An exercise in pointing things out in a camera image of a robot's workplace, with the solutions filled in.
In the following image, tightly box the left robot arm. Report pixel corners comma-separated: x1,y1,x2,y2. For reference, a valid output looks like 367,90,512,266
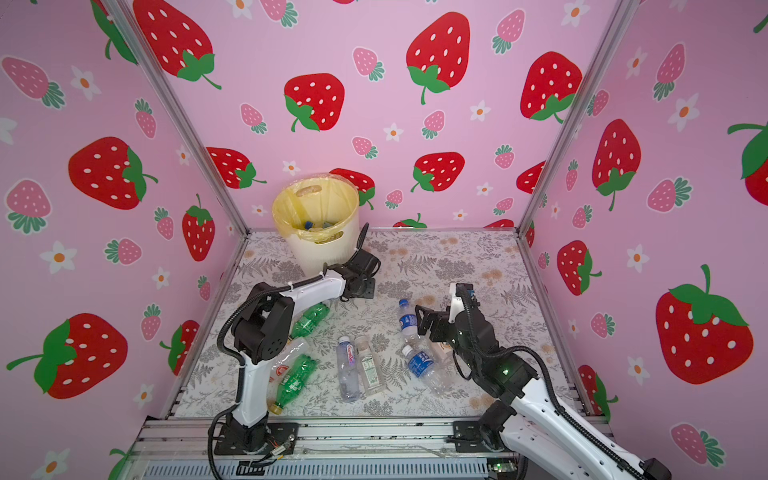
216,248,381,453

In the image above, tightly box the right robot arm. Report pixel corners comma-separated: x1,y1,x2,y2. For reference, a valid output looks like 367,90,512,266
415,305,672,479

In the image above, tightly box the white plastic waste bin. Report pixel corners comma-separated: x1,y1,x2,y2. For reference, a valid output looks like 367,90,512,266
275,179,362,280

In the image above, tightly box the yellow bin liner bag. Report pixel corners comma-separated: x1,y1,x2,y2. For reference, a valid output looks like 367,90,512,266
272,174,360,244

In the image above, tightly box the tea bottle beige label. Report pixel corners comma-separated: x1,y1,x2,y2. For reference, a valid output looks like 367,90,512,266
427,340,453,369

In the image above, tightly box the green bottle upper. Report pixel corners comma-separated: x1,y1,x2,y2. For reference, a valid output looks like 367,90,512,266
290,303,330,339

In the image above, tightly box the clear bottle green label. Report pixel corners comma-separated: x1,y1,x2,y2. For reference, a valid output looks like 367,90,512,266
355,335,386,397

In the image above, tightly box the clear bottle pink label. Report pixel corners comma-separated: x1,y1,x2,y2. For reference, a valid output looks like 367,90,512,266
336,336,361,402

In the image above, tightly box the clear bottle red label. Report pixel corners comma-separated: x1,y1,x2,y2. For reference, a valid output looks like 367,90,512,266
269,338,309,383

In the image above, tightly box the green bottle lower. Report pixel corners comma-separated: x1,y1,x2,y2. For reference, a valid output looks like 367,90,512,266
268,354,317,415

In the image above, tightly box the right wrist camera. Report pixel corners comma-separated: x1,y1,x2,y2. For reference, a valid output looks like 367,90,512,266
448,283,474,324

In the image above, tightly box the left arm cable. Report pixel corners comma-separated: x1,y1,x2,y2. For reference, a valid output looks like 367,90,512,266
206,223,371,480

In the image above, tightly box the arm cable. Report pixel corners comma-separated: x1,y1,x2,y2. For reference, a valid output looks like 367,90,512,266
206,223,371,480
454,283,649,480

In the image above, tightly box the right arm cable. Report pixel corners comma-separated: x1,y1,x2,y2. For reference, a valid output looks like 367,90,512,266
454,283,649,480

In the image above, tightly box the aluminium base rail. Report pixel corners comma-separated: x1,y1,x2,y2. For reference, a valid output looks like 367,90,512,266
122,416,625,480

